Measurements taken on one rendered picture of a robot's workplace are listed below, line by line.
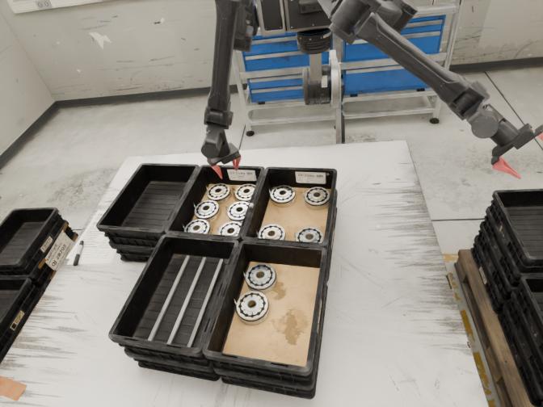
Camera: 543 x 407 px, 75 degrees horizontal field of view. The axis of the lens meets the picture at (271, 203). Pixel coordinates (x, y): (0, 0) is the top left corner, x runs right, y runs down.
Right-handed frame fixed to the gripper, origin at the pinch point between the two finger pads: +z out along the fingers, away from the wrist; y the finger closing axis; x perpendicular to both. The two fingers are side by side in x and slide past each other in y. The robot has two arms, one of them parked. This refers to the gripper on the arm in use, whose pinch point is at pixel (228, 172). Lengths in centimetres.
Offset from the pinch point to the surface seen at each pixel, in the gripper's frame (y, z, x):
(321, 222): 22.4, 23.6, -23.6
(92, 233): -58, 36, 49
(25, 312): -108, 67, 55
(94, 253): -60, 35, 36
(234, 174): 7.9, 17.8, 17.9
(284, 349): -17, 22, -56
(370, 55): 170, 47, 103
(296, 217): 16.4, 23.6, -15.3
